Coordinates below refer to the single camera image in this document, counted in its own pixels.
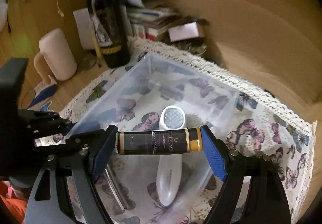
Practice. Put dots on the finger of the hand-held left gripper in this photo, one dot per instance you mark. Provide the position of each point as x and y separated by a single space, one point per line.
42 119
75 142

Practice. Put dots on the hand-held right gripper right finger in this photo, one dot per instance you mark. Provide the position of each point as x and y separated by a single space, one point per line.
213 155

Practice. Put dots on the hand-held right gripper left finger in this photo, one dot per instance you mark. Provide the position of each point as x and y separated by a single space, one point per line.
103 153

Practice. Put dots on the black tube with gold cap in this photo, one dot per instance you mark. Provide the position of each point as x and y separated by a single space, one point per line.
156 141

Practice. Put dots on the clear plastic storage box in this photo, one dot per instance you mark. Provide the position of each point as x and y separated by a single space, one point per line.
156 80

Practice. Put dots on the white handheld electric device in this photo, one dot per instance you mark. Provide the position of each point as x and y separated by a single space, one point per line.
169 163

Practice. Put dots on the butterfly print lace tablecloth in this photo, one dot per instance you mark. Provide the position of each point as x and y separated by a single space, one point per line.
264 138

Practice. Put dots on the orange clothing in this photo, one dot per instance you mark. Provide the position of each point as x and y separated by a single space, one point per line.
12 206

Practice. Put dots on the white paper card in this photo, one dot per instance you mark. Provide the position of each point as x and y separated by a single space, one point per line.
83 28

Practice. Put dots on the bowl of coins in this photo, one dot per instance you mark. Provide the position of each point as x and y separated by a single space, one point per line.
193 46

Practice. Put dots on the dark wine bottle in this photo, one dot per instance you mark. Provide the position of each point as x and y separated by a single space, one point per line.
108 25

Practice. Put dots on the small white cardboard box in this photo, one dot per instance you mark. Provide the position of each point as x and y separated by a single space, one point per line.
183 30

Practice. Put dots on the stack of books and papers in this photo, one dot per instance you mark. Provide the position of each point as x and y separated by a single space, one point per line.
151 19

